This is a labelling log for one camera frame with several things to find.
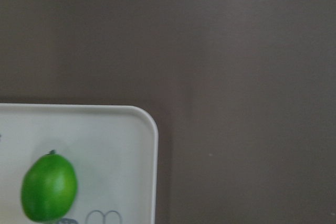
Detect green lime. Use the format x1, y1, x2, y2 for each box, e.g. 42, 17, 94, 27
20, 150, 78, 223

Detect white rabbit tray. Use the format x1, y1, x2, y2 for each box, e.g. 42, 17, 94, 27
1, 103, 158, 223

